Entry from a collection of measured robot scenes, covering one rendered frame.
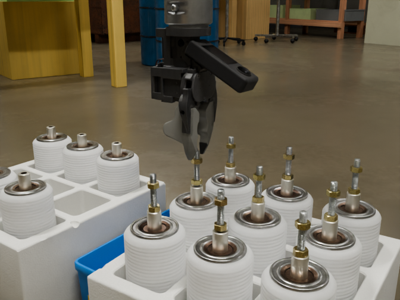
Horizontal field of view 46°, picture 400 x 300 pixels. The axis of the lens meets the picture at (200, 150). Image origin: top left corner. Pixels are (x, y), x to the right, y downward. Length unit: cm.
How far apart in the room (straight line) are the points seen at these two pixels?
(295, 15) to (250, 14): 128
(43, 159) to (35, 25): 272
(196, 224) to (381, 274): 30
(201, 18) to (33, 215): 46
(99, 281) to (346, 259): 37
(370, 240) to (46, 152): 78
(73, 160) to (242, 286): 59
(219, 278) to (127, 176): 46
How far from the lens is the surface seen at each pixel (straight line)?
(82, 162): 112
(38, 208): 91
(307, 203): 85
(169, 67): 75
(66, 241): 93
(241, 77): 69
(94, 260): 96
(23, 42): 386
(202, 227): 79
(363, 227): 80
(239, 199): 88
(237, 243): 69
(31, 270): 90
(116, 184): 105
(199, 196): 81
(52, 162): 122
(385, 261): 84
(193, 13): 72
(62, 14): 395
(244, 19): 728
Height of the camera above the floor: 59
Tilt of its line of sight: 18 degrees down
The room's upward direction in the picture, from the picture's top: straight up
